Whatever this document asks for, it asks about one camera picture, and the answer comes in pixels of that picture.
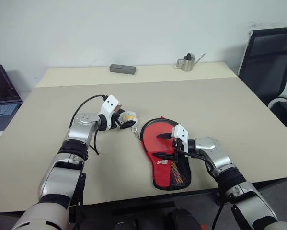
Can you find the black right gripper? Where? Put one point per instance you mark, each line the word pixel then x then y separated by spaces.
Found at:
pixel 180 146

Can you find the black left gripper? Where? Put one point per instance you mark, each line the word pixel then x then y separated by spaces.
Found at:
pixel 113 122

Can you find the red paddle case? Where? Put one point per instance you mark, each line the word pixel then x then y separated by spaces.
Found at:
pixel 152 134

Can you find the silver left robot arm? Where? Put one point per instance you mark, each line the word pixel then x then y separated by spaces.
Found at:
pixel 81 130

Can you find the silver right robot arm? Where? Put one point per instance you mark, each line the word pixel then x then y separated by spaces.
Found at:
pixel 212 148

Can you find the gray fabric pouch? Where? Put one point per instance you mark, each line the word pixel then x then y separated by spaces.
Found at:
pixel 122 69

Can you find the dark rounded shape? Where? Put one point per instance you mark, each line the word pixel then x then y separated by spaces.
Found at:
pixel 184 219

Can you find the silver metal watering can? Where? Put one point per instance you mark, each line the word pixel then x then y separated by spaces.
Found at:
pixel 187 64

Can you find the dark open laptop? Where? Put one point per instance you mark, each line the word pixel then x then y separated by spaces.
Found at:
pixel 2 105

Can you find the black mesh office chair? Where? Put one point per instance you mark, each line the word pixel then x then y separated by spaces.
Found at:
pixel 270 72

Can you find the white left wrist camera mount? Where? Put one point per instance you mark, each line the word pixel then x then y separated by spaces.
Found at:
pixel 111 105

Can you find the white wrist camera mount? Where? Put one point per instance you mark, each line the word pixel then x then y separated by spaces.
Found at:
pixel 181 133
pixel 111 105

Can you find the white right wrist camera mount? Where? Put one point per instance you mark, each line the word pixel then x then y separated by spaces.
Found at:
pixel 181 133

